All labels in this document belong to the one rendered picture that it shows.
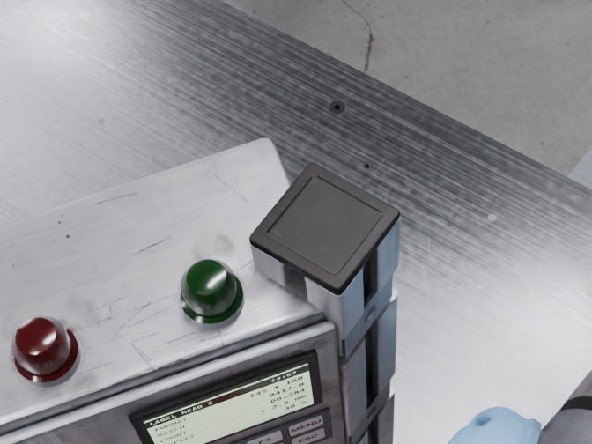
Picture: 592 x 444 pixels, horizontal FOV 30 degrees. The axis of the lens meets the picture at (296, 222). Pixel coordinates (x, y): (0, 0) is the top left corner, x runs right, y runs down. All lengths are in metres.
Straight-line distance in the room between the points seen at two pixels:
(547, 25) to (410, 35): 0.30
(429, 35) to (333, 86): 1.14
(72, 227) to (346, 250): 0.12
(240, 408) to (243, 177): 0.10
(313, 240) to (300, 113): 0.87
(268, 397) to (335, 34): 2.01
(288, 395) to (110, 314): 0.09
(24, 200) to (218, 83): 0.27
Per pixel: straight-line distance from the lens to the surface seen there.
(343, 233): 0.44
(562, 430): 0.42
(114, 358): 0.46
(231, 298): 0.44
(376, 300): 0.49
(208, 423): 0.49
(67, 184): 1.30
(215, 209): 0.48
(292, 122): 1.30
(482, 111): 2.34
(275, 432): 0.53
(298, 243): 0.44
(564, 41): 2.47
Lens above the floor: 1.88
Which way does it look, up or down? 59 degrees down
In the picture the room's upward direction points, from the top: 7 degrees counter-clockwise
